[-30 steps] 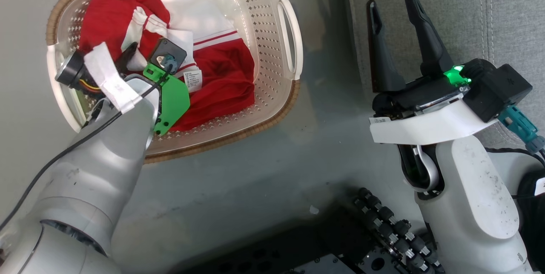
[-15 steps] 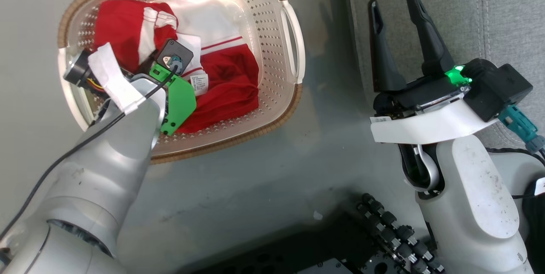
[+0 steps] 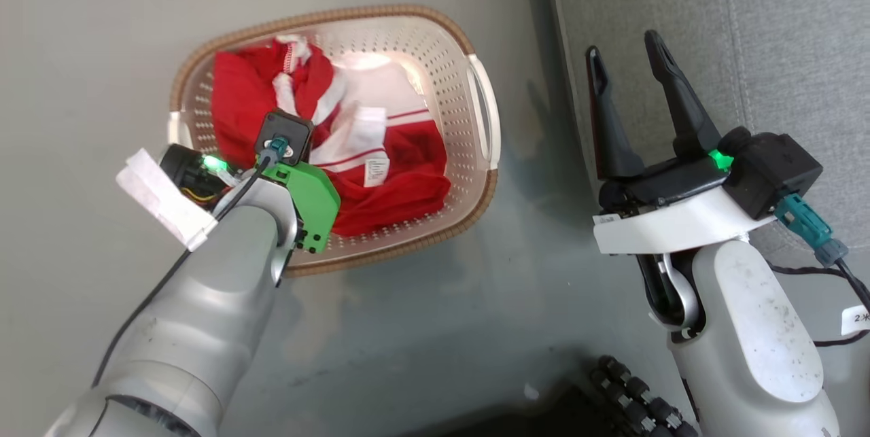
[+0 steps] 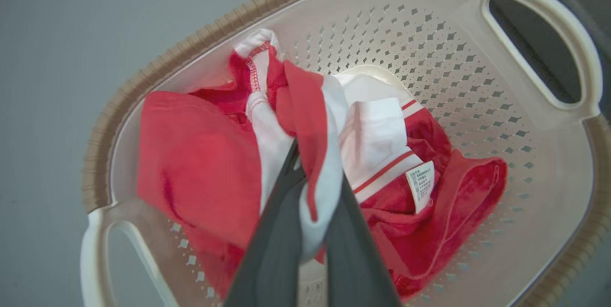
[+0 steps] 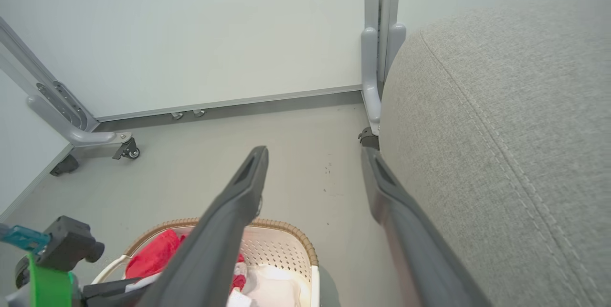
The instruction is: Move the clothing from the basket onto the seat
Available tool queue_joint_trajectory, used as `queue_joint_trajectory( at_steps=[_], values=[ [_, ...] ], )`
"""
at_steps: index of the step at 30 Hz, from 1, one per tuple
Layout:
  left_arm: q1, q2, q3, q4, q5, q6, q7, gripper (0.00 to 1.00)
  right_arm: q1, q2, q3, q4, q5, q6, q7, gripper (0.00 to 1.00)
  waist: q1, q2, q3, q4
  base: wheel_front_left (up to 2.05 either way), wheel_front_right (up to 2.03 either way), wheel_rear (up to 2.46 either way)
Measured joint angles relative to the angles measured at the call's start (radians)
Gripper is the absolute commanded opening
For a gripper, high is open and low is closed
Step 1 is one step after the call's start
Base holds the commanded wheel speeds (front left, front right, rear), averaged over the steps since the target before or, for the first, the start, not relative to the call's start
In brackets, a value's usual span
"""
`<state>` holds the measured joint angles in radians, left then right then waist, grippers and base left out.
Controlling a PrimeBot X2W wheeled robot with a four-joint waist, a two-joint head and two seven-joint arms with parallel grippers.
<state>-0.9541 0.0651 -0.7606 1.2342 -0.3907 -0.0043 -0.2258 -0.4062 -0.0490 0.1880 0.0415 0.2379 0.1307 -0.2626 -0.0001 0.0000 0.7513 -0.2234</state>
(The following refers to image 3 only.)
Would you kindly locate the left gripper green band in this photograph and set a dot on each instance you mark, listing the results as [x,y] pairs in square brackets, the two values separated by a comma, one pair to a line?
[312,202]

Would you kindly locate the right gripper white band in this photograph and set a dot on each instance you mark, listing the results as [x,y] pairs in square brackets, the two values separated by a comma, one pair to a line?
[669,219]

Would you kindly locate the red and white clothing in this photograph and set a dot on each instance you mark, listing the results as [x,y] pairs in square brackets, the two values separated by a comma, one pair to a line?
[408,179]

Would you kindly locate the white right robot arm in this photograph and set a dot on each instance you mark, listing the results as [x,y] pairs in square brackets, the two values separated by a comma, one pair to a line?
[747,328]

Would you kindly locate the white perforated laundry basket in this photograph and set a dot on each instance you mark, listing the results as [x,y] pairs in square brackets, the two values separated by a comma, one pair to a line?
[442,56]

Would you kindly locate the white tape wrap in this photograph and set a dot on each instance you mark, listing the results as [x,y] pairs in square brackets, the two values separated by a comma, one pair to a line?
[158,198]

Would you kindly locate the grey fabric sofa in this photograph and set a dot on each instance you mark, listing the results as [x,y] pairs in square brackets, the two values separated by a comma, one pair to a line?
[781,29]

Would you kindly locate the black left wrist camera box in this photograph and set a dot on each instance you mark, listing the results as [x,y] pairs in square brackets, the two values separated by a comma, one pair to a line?
[285,130]

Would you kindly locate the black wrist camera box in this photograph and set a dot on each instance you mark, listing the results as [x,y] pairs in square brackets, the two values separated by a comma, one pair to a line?
[285,130]
[771,168]

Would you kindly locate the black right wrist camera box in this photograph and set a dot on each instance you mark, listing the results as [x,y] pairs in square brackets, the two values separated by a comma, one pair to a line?
[771,168]

